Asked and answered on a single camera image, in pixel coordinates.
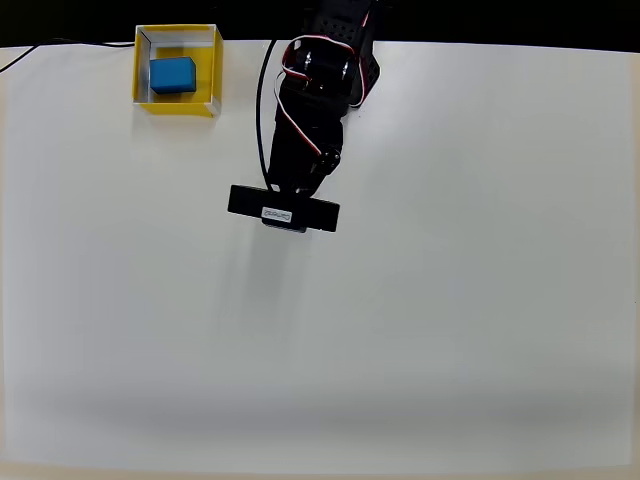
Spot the blue block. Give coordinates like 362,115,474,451
149,56,197,97

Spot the yellow box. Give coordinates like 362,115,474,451
131,23,224,119

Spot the black webcam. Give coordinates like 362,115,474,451
226,184,342,236

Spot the red white servo wire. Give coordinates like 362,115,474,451
276,9,372,157

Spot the thick black webcam cable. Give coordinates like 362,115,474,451
255,38,281,192

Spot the thin black cable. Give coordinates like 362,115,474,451
0,37,136,72

